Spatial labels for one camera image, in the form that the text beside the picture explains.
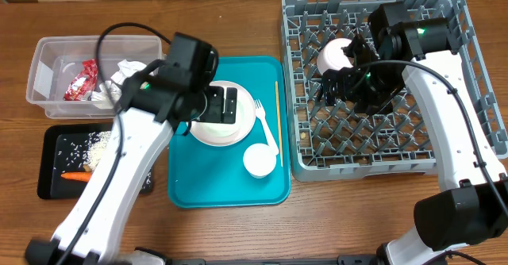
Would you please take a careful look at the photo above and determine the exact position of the small bowl with nuts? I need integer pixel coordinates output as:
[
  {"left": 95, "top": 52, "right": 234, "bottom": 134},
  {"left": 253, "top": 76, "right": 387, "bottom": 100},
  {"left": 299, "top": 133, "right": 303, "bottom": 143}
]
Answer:
[{"left": 317, "top": 38, "right": 352, "bottom": 75}]

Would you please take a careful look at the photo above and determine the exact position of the white plastic cup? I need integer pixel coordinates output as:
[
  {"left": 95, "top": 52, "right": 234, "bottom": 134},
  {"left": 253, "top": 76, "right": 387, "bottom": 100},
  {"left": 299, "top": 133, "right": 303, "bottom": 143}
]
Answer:
[{"left": 243, "top": 143, "right": 276, "bottom": 179}]

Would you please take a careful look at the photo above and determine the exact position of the white napkin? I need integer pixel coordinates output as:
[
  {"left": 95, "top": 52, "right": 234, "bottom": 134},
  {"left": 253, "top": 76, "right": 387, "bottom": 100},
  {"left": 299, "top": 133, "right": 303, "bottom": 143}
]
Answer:
[
  {"left": 111, "top": 60, "right": 147, "bottom": 85},
  {"left": 90, "top": 80, "right": 121, "bottom": 109}
]

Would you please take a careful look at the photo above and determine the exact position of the pile of rice and nuts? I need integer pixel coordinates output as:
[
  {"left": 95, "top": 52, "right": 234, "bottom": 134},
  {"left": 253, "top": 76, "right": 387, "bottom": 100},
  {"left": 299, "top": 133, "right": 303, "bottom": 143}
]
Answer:
[{"left": 59, "top": 129, "right": 154, "bottom": 193}]

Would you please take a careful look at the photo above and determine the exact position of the red snack wrapper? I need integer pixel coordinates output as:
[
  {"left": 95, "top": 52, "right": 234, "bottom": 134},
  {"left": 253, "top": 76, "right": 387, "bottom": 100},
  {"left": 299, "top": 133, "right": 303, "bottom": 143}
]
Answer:
[{"left": 63, "top": 60, "right": 98, "bottom": 101}]

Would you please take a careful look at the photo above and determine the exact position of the orange carrot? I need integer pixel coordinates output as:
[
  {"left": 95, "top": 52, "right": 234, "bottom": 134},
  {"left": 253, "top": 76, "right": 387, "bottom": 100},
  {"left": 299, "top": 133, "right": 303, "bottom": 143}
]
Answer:
[{"left": 60, "top": 171, "right": 93, "bottom": 182}]

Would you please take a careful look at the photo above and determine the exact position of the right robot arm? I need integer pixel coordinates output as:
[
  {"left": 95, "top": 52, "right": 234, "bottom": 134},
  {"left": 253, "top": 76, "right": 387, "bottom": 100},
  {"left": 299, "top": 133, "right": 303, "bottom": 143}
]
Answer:
[{"left": 317, "top": 18, "right": 507, "bottom": 264}]

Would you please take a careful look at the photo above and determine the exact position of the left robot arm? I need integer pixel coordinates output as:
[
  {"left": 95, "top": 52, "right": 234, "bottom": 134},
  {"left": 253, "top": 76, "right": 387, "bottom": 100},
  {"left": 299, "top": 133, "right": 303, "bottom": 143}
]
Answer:
[{"left": 25, "top": 59, "right": 221, "bottom": 264}]

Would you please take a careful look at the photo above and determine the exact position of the large white plate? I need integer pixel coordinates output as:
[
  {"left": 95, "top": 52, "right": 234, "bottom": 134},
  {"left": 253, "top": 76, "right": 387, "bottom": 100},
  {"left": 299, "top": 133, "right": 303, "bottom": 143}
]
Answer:
[{"left": 186, "top": 79, "right": 257, "bottom": 148}]

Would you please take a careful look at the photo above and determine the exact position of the white plastic fork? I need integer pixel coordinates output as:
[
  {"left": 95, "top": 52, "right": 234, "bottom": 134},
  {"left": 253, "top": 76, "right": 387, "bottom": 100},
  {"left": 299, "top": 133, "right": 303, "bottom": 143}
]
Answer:
[{"left": 254, "top": 99, "right": 279, "bottom": 156}]

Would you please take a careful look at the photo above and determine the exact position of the teal plastic tray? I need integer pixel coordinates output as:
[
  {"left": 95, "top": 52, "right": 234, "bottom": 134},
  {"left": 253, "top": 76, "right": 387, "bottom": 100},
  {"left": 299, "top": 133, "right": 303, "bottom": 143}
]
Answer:
[{"left": 168, "top": 56, "right": 291, "bottom": 209}]

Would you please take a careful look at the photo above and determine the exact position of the wooden chopstick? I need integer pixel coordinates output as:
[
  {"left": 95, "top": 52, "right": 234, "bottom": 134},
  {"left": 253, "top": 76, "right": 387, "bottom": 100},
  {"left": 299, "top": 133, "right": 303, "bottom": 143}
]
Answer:
[{"left": 275, "top": 81, "right": 283, "bottom": 168}]

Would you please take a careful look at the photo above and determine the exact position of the grey dish rack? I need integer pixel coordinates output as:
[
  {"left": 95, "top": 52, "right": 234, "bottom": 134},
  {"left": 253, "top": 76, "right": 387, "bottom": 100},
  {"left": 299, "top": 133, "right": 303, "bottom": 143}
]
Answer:
[{"left": 281, "top": 0, "right": 507, "bottom": 182}]

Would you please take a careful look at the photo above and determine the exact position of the clear plastic bin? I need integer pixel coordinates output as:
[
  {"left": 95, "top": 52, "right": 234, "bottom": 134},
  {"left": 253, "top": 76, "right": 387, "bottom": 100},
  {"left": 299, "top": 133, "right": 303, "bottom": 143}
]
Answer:
[{"left": 26, "top": 35, "right": 163, "bottom": 119}]

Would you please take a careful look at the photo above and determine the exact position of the black plastic tray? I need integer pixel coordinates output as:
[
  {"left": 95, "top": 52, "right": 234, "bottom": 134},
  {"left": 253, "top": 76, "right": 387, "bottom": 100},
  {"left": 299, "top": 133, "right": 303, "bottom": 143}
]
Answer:
[{"left": 37, "top": 121, "right": 155, "bottom": 200}]

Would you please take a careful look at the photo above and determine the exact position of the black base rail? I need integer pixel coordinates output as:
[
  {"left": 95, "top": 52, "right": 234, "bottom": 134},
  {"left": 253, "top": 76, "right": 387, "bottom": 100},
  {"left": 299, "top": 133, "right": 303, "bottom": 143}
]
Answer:
[{"left": 126, "top": 247, "right": 382, "bottom": 265}]

